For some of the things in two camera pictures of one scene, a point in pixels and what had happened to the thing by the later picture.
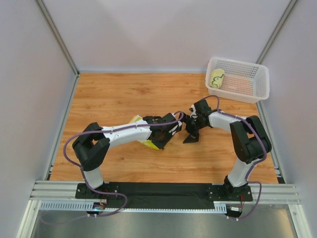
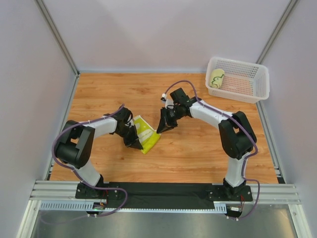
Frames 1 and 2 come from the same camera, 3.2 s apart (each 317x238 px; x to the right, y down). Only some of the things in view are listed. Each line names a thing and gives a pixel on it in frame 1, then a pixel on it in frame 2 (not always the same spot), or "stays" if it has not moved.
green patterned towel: (217, 77) stays
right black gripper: (192, 127) → (168, 119)
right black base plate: (224, 193) stays
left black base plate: (82, 192) stays
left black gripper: (166, 136) → (130, 135)
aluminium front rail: (59, 191) stays
